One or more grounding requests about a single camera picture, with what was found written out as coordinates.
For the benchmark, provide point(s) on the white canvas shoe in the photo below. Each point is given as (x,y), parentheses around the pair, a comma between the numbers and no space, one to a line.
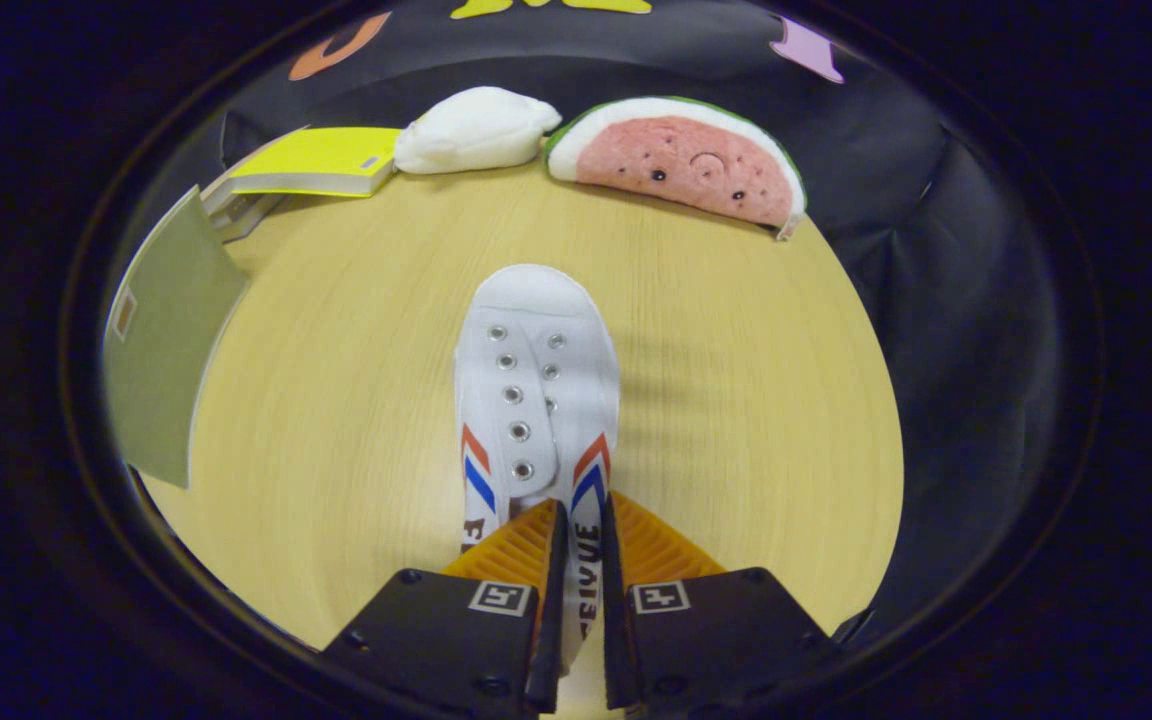
(536,340)

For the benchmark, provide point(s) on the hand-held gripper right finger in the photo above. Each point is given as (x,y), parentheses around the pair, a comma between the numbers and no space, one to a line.
(616,630)

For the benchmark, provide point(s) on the white plush toy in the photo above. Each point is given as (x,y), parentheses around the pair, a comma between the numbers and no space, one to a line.
(476,130)

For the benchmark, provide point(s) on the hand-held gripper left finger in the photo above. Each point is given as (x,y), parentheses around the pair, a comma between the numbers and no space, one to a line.
(550,620)

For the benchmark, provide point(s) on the yellow book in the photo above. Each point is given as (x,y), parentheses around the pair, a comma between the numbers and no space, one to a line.
(321,155)

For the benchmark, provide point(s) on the watermelon slice plush toy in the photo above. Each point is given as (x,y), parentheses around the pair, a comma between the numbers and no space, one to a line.
(676,160)

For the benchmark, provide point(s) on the fabric storage box with lid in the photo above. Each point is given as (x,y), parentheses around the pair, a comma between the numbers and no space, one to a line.
(171,340)

